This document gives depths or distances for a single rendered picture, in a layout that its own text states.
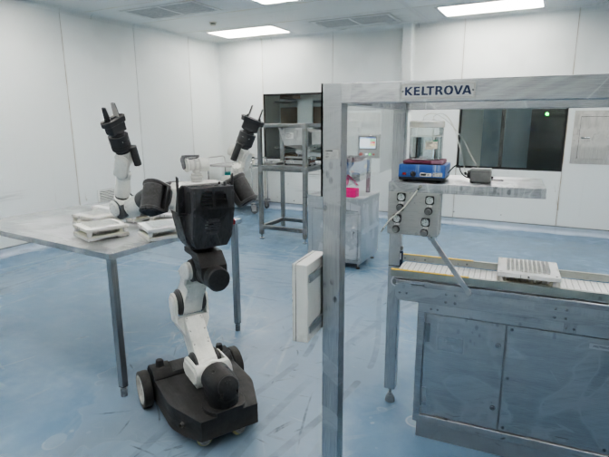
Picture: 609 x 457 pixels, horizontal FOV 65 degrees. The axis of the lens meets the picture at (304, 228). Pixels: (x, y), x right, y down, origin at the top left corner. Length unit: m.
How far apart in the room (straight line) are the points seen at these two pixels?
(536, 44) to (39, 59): 6.26
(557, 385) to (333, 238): 1.30
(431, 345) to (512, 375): 0.36
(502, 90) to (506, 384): 1.44
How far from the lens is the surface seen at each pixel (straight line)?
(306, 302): 1.50
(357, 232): 4.95
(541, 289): 2.20
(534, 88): 1.40
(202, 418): 2.46
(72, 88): 7.05
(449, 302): 2.24
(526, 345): 2.34
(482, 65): 7.43
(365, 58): 7.88
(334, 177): 1.49
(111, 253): 2.71
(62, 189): 6.91
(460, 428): 2.56
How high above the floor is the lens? 1.53
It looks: 13 degrees down
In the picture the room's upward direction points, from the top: straight up
